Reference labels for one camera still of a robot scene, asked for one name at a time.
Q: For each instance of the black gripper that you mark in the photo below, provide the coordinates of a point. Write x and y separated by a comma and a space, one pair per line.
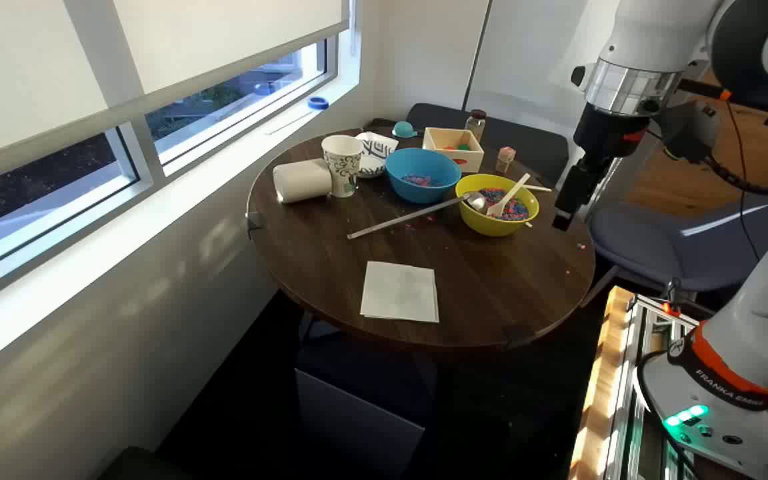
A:
604, 135

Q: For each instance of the grey box under table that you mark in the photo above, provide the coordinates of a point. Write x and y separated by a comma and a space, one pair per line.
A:
357, 427

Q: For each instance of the patterned paper cup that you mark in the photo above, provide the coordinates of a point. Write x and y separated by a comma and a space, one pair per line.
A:
341, 163

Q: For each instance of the white roller blind narrow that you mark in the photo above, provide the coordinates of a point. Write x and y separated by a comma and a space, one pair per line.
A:
224, 35

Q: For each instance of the white spoon in bowl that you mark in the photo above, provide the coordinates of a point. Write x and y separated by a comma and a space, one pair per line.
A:
510, 194

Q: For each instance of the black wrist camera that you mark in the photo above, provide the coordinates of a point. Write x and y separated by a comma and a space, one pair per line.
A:
686, 133

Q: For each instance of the small teal object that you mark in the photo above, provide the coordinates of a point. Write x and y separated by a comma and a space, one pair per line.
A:
404, 130

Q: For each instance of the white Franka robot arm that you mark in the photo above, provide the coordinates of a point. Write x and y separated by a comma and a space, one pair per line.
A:
658, 35

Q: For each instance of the small wooden box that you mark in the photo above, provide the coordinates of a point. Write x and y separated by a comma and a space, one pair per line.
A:
452, 147

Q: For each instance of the blue bowl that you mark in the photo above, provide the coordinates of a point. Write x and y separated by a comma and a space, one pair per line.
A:
422, 169

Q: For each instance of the white paper towel roll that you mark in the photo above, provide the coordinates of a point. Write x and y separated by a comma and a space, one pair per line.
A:
302, 183

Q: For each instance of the yellow bowl with cereal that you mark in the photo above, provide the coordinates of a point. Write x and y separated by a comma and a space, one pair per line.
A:
494, 223

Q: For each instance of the dark padded chair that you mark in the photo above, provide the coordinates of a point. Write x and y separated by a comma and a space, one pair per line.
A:
532, 147

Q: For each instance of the glass jar dark lid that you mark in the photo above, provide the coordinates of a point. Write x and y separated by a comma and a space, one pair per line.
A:
476, 123

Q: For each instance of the long thin grey stick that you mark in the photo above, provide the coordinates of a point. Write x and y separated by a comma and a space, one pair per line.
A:
398, 219

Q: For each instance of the white crumpled packet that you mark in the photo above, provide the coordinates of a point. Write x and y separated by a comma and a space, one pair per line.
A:
373, 147

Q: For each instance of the white roller blind wide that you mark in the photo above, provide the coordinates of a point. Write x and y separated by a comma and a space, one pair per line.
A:
18, 70

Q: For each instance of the white plastic spoon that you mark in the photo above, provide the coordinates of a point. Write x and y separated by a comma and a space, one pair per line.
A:
538, 189

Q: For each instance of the aluminium robot stand frame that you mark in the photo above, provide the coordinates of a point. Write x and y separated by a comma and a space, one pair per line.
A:
613, 401

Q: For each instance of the blue round object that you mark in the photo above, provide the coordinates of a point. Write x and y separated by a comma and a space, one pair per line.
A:
666, 242

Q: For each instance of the small pink object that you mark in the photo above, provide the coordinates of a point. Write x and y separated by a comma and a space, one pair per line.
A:
505, 159

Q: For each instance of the blue tape roll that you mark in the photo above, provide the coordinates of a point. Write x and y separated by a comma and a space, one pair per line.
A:
318, 102

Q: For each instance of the white paper napkin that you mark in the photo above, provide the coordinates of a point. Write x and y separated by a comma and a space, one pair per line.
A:
401, 293

